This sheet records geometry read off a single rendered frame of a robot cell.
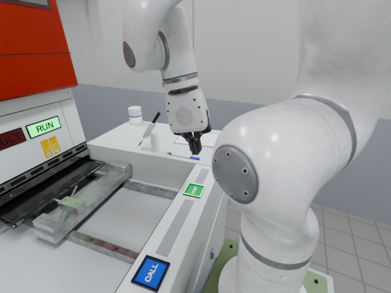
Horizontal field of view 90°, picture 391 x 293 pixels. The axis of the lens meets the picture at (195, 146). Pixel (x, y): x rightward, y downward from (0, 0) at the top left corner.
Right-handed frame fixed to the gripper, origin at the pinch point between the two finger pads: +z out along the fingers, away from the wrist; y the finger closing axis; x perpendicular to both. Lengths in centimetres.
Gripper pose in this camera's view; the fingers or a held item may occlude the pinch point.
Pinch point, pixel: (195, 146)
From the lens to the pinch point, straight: 52.9
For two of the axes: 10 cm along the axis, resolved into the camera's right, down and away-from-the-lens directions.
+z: 2.0, 9.0, 3.8
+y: 9.3, -0.5, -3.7
